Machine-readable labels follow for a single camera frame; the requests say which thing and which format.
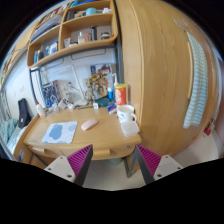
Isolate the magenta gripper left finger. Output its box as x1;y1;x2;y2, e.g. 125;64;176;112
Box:
45;144;93;186

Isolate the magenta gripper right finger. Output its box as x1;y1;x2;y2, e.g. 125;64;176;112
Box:
128;145;182;185

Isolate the blue cloud mouse pad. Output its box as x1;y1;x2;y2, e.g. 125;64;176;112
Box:
41;121;78;144

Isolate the pink computer mouse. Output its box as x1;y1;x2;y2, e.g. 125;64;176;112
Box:
81;119;99;131

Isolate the wooden desk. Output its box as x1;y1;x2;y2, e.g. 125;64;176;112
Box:
24;108;142;160

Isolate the clear plastic container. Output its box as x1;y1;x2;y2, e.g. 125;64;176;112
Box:
121;121;140;137

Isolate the white mug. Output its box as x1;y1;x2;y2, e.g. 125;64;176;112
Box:
117;105;137;123

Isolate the small white bottle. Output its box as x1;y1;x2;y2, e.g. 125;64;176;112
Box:
36;102;45;118

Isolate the striped green white towel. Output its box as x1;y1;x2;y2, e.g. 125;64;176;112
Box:
183;33;208;129

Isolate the blue small box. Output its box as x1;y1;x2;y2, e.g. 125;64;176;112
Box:
107;102;117;114

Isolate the orange wipes canister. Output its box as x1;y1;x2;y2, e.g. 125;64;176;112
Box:
115;84;126;106

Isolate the white spray bottle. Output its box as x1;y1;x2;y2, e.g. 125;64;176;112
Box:
107;73;118;100

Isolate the colourful poster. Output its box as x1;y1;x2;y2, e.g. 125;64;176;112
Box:
90;64;112;99

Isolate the wooden wardrobe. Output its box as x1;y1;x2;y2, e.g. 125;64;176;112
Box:
115;0;219;155

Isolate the wooden wall shelf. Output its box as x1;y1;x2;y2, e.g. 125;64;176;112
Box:
27;0;118;68

